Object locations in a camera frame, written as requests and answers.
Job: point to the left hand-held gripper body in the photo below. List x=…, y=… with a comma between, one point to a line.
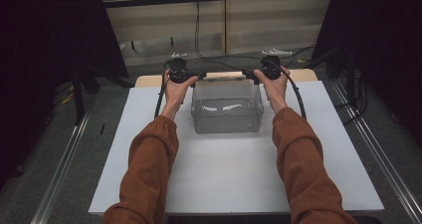
x=177, y=70

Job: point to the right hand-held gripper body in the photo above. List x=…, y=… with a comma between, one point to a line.
x=270, y=66

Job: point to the clear grey plastic storage box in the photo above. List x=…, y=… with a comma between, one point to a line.
x=227, y=121

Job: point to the person's left hand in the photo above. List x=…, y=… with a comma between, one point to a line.
x=175, y=93

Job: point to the person's right hand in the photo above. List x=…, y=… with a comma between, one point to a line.
x=275, y=91

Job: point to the wooden table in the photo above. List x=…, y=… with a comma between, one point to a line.
x=146, y=81

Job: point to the white table mat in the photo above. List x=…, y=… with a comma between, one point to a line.
x=225, y=171

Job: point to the black metal stand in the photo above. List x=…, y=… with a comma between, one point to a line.
x=78, y=94

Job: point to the black curtain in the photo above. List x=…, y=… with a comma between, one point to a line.
x=43, y=51
x=388, y=35

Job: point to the aluminium floor rail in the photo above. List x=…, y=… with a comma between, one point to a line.
x=61, y=171
x=388, y=157

